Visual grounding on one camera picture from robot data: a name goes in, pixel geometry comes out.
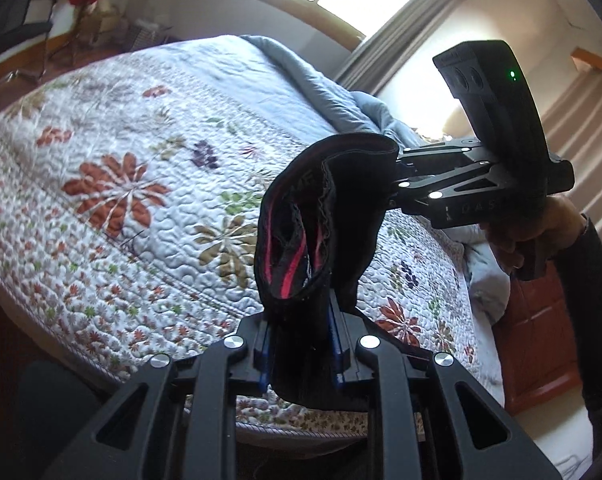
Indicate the cardboard box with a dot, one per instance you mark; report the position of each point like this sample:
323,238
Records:
101,25

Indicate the black pants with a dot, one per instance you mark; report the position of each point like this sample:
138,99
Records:
341,200

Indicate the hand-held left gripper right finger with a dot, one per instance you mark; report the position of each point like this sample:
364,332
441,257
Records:
337,355

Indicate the black office chair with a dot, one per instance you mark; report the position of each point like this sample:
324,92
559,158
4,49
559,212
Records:
21,35

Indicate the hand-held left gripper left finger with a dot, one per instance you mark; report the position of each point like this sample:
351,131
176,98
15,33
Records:
261,355

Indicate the grey curtain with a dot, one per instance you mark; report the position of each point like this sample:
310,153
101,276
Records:
411,30

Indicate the wooden bed headboard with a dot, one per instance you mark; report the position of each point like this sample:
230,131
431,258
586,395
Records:
541,350

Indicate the person's right forearm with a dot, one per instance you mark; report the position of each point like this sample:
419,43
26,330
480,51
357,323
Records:
601,310

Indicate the light blue duvet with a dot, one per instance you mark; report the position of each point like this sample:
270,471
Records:
321,95

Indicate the beige curtain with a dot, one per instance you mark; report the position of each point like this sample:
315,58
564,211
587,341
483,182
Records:
591,125

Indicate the floral quilted bedspread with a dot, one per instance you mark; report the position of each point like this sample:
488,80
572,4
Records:
106,135

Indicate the person's right hand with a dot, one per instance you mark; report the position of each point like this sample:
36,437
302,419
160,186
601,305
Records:
556,225

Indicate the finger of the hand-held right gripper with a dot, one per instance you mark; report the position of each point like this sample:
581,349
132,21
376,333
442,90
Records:
446,187
441,151

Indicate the person's leg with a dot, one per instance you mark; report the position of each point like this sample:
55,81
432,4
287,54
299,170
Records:
61,410

